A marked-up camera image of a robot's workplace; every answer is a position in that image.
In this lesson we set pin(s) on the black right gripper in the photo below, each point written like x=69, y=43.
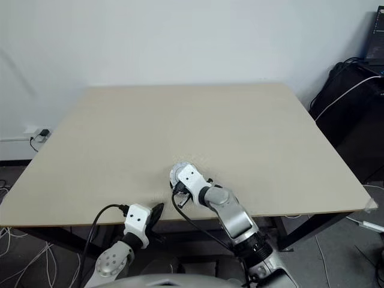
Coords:
x=186, y=196

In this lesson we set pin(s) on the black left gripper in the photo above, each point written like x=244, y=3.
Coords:
x=150, y=225

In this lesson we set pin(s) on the silver metal rotor disc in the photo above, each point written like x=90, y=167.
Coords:
x=175, y=171

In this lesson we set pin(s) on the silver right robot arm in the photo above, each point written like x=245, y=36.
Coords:
x=237, y=219

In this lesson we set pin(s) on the dark rounded shape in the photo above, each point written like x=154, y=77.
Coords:
x=159, y=265

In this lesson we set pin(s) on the silver robot torso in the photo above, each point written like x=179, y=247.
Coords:
x=180, y=282

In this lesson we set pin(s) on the black power adapter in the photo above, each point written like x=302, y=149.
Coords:
x=44, y=132

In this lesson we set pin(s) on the black bag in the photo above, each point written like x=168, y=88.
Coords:
x=354, y=126

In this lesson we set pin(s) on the clear tape on table corner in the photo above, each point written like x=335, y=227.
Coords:
x=372, y=204

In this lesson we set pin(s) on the white round floor stand base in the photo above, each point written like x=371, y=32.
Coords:
x=376, y=190

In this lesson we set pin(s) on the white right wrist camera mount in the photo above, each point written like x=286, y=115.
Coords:
x=192, y=180

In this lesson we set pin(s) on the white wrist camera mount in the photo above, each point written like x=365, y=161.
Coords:
x=137, y=222
x=192, y=180

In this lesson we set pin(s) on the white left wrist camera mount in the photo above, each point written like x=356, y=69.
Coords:
x=137, y=222

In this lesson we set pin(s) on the black table frame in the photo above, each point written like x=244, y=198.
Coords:
x=57, y=237

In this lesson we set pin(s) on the wall power outlet plug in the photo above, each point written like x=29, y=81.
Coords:
x=30, y=130

